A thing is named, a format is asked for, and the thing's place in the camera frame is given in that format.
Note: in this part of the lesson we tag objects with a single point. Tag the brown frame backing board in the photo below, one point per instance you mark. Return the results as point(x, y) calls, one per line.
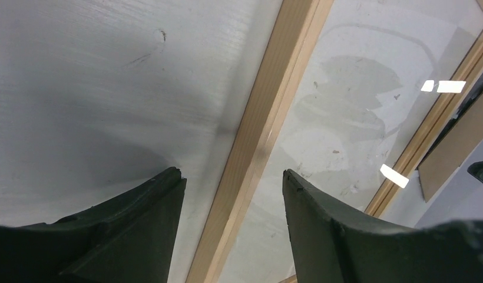
point(451, 152)

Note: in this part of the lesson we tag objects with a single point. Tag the light wooden picture frame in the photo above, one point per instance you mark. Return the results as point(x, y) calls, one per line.
point(291, 45)

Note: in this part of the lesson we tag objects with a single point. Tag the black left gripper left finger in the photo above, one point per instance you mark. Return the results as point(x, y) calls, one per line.
point(128, 238)

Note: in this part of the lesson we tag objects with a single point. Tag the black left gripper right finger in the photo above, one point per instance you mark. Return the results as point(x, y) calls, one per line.
point(334, 242)

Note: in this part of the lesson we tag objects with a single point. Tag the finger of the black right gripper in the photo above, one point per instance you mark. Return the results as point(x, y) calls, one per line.
point(476, 170)

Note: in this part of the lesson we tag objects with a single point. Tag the colour printed photo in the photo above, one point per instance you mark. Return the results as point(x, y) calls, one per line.
point(468, 101)

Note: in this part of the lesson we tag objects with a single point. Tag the clear glass pane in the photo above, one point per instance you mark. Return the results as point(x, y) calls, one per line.
point(358, 105)

